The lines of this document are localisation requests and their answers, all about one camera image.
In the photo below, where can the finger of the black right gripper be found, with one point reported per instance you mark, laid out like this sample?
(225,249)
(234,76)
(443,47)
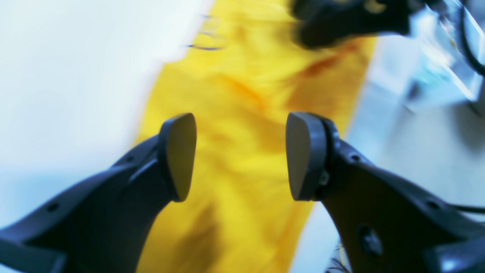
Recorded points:
(325,23)

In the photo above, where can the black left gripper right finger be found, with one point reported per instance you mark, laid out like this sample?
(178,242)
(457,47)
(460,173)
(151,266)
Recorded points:
(386,223)

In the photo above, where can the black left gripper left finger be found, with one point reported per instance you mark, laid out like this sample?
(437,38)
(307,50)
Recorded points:
(100,225)

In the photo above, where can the yellow T-shirt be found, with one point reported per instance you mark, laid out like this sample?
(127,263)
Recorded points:
(241,79)

